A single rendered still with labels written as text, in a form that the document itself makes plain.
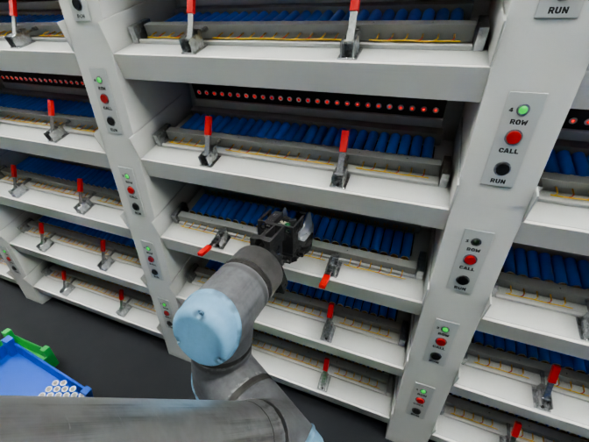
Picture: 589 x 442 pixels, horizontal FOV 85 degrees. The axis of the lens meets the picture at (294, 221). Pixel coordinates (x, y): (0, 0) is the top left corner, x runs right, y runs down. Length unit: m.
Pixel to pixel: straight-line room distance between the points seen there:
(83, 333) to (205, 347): 0.99
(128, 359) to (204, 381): 0.75
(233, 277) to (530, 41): 0.46
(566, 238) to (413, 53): 0.34
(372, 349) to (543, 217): 0.44
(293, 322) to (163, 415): 0.57
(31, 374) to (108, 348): 0.20
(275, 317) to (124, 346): 0.62
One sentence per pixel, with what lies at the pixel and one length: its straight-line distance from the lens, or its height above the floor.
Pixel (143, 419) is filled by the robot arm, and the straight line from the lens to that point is 0.28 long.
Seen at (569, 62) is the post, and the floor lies 0.89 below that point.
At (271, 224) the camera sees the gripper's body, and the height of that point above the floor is 0.62.
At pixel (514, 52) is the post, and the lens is 0.49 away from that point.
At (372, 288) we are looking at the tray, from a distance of 0.66.
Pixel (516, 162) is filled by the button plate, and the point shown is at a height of 0.77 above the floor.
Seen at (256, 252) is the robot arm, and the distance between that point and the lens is 0.51.
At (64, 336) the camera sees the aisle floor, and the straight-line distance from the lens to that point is 1.44.
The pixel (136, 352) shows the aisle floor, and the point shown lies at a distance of 1.27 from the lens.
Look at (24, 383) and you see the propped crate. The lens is 1.27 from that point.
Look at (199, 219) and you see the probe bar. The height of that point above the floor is 0.53.
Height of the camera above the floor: 0.92
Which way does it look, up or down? 31 degrees down
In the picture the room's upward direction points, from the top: straight up
